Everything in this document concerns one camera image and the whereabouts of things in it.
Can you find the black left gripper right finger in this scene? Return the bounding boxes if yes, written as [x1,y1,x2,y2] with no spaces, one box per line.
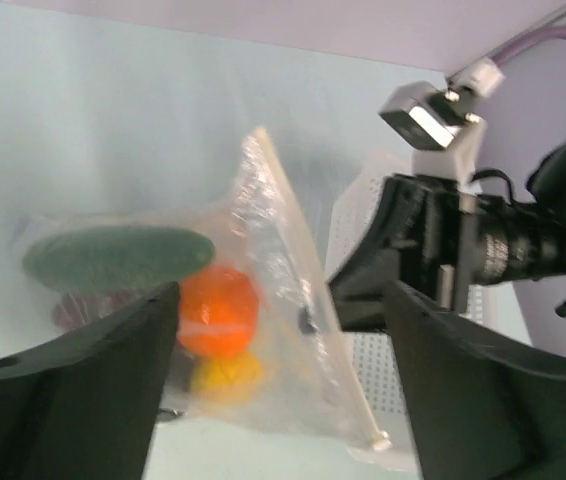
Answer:
[383,282,566,479]

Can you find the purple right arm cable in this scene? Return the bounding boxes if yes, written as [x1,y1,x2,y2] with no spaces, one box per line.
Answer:
[492,27,566,66]

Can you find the clear zip top bag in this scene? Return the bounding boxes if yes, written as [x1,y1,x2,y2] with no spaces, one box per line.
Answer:
[14,128,392,453]

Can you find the yellow fake fruit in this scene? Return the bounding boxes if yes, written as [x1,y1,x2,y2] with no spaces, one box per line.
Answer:
[190,351,264,403]

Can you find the orange fake fruit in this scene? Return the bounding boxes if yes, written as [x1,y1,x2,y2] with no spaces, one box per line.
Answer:
[177,264,260,358]

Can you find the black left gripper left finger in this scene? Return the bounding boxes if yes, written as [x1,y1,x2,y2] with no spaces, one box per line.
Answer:
[0,284,179,479]

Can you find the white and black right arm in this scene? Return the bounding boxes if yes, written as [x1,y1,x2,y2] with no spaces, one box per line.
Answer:
[329,141,566,332]

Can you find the dark purple fake grapes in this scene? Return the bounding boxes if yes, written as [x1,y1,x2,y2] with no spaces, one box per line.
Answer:
[51,291,138,332]

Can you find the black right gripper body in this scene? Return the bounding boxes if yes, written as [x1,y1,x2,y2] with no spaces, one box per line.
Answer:
[397,175,566,314]

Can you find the green fake vegetable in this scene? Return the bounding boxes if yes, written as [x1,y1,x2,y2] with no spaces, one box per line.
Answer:
[21,225,215,293]

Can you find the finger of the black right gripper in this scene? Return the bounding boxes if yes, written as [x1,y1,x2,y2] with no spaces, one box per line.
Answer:
[329,175,433,332]

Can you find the white perforated plastic basket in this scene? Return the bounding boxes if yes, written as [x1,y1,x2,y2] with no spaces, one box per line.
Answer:
[329,156,500,420]

